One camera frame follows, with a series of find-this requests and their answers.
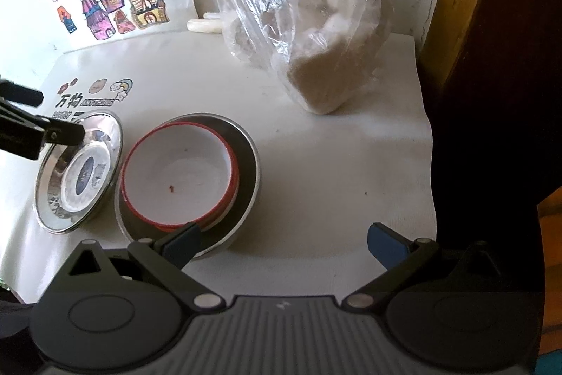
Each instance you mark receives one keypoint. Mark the white printed cloth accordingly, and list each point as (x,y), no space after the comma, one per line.
(329,181)

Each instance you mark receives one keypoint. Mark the steel plate with blue sticker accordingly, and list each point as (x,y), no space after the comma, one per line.
(83,177)

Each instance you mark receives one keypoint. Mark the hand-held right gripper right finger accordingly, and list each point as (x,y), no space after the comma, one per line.
(388,247)

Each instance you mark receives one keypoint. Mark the stainless steel bowl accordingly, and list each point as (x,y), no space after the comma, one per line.
(246,181)

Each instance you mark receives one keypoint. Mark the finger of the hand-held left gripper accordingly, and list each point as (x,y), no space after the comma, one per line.
(26,94)
(66,132)

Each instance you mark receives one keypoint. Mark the plastic bag of white rolls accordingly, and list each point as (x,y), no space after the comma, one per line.
(316,28)

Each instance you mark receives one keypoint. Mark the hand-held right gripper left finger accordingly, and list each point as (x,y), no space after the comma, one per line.
(182,245)

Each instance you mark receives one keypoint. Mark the white oblong object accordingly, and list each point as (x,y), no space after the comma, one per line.
(203,25)

